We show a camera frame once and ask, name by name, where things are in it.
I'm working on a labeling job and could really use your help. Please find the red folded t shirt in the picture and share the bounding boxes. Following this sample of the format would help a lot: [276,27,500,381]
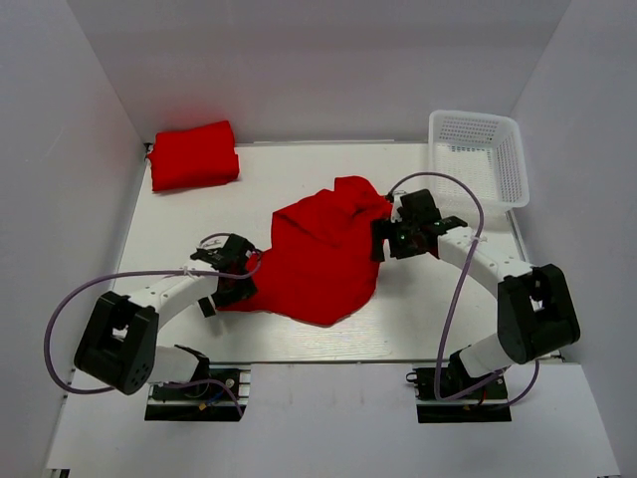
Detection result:
[147,120,240,193]

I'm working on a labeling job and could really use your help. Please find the white plastic mesh basket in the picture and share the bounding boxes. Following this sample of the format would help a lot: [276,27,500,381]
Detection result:
[428,110,530,214]

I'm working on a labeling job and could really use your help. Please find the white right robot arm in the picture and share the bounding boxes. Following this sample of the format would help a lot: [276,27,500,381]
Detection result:
[371,189,581,400]

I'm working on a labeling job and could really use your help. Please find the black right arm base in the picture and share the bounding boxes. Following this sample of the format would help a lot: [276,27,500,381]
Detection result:
[405,362,514,425]

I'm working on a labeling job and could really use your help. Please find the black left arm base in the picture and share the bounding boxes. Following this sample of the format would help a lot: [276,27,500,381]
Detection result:
[144,365,251,423]

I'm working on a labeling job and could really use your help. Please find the red t shirt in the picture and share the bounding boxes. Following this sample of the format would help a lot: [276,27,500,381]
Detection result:
[147,120,240,193]
[222,176,392,327]

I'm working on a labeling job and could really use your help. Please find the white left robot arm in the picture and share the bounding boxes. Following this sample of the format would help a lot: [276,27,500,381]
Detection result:
[74,234,260,395]

